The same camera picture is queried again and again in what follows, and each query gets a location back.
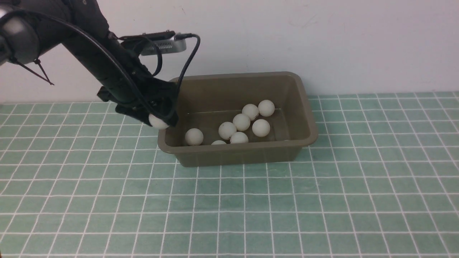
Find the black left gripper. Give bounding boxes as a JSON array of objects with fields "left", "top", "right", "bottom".
[{"left": 96, "top": 54, "right": 179, "bottom": 127}]

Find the white ball with printed logo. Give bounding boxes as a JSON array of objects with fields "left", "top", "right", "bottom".
[{"left": 232, "top": 113, "right": 251, "bottom": 131}]

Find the white ball cluster back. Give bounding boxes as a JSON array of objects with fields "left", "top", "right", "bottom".
[{"left": 230, "top": 131, "right": 248, "bottom": 144}]

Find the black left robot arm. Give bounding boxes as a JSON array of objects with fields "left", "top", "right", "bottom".
[{"left": 1, "top": 0, "right": 179, "bottom": 127}]

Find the olive green plastic bin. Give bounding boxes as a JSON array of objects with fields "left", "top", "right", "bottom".
[{"left": 157, "top": 71, "right": 318, "bottom": 167}]

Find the green checkered tablecloth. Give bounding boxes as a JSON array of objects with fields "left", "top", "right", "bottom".
[{"left": 0, "top": 92, "right": 459, "bottom": 258}]

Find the black left camera cable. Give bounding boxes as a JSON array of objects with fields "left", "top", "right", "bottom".
[{"left": 0, "top": 9, "right": 201, "bottom": 122}]

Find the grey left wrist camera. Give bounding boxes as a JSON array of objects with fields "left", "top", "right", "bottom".
[{"left": 119, "top": 30, "right": 187, "bottom": 56}]

